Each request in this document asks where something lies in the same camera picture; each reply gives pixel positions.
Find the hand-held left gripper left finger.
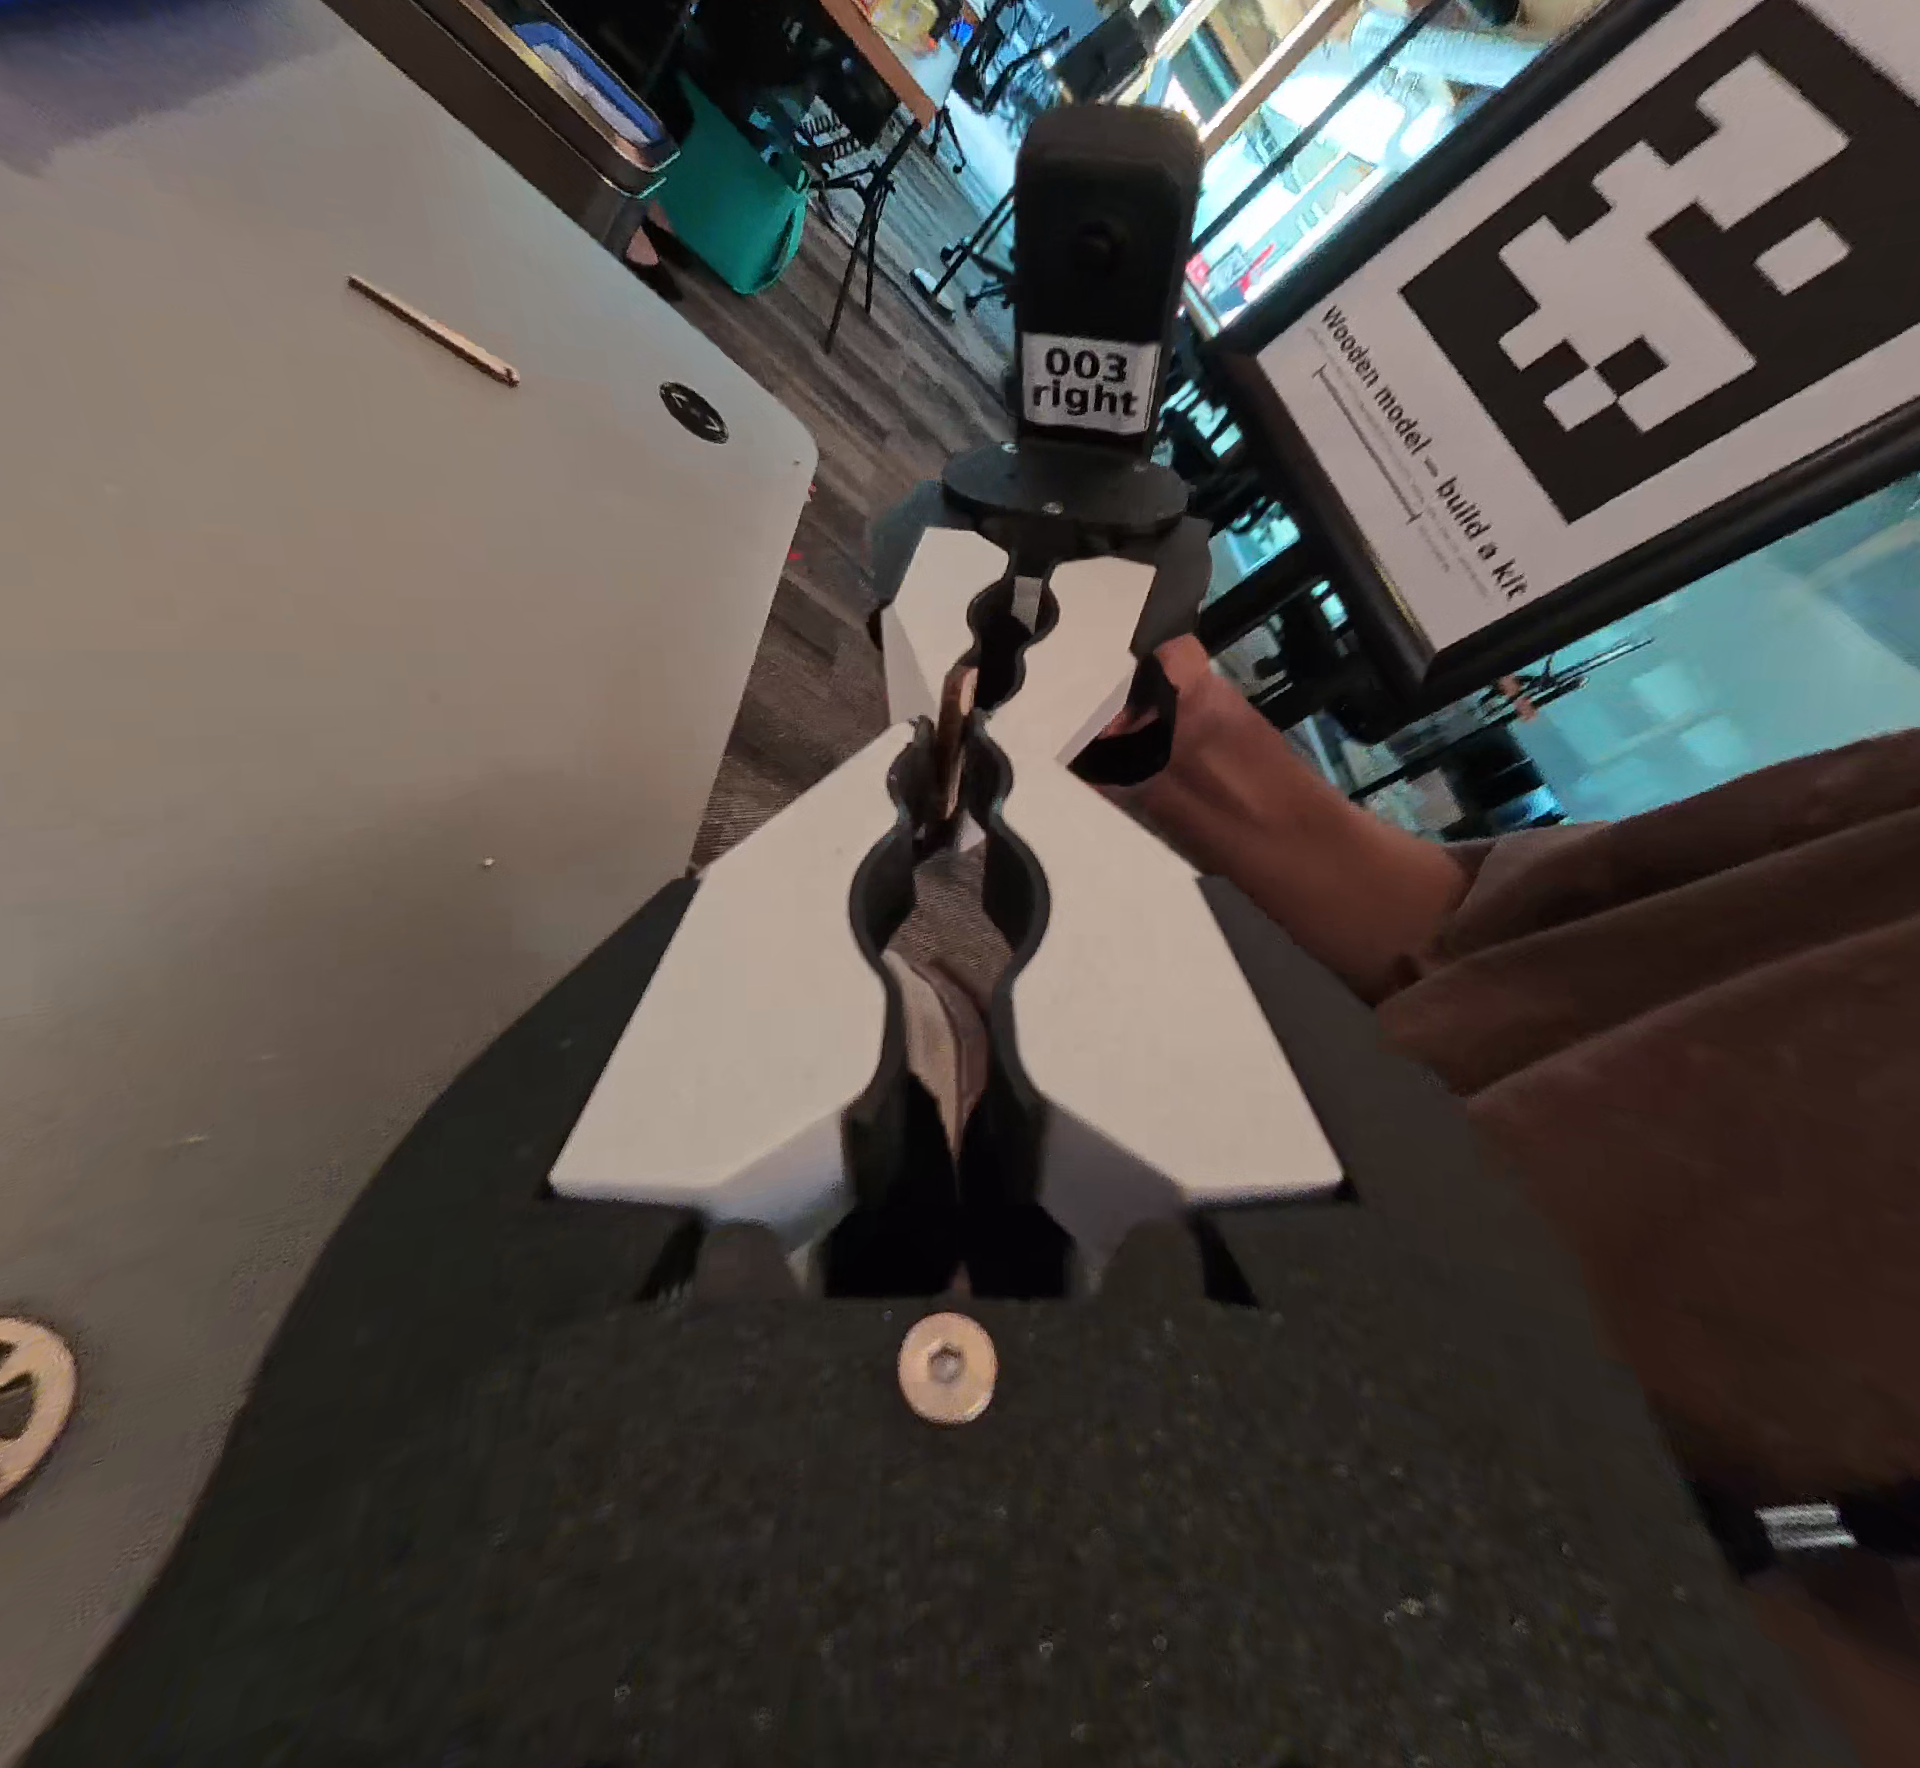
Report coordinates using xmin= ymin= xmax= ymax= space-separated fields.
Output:
xmin=549 ymin=720 xmax=962 ymax=1263

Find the black framed marker sign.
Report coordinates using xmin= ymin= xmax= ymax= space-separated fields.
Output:
xmin=1211 ymin=0 xmax=1920 ymax=692

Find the black and silver strap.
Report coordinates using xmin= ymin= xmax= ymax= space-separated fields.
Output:
xmin=1711 ymin=1491 xmax=1920 ymax=1578

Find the small wooden model piece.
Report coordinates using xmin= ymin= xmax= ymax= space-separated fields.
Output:
xmin=926 ymin=663 xmax=991 ymax=855

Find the round wooden cutout ring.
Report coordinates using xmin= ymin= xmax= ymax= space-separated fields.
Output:
xmin=0 ymin=1318 xmax=79 ymax=1500

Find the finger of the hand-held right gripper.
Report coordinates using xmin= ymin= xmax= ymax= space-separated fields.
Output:
xmin=982 ymin=550 xmax=1169 ymax=772
xmin=877 ymin=530 xmax=1036 ymax=732

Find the thin wooden stick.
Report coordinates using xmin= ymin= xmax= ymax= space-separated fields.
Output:
xmin=348 ymin=276 xmax=522 ymax=388

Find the person's right hand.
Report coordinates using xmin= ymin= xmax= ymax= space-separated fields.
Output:
xmin=1118 ymin=636 xmax=1478 ymax=1008

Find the metal trash can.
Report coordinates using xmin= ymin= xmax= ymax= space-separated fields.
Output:
xmin=283 ymin=0 xmax=681 ymax=259

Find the person's brown clothing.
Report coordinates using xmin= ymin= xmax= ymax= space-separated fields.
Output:
xmin=1461 ymin=958 xmax=1920 ymax=1768

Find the grey desk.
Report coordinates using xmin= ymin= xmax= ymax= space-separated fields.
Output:
xmin=0 ymin=0 xmax=820 ymax=1758

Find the person's right forearm brown sleeve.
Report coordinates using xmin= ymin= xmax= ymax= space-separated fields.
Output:
xmin=1372 ymin=734 xmax=1920 ymax=1099

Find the green plastic bin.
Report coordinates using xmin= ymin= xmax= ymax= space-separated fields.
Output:
xmin=657 ymin=73 xmax=813 ymax=293

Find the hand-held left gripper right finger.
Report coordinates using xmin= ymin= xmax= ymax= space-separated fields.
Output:
xmin=967 ymin=729 xmax=1345 ymax=1276

